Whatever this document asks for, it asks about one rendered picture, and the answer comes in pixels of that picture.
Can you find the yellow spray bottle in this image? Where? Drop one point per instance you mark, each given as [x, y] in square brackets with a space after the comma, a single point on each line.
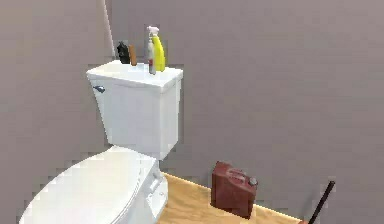
[159, 53]

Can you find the grey slim bottle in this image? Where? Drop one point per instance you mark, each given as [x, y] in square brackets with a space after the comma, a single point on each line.
[151, 58]

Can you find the white toilet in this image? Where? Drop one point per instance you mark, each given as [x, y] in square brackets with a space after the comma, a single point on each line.
[133, 116]

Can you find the dark red canister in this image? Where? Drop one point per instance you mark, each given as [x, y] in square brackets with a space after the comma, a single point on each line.
[231, 191]

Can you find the black scrub brush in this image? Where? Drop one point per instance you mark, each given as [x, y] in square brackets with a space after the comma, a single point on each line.
[123, 53]

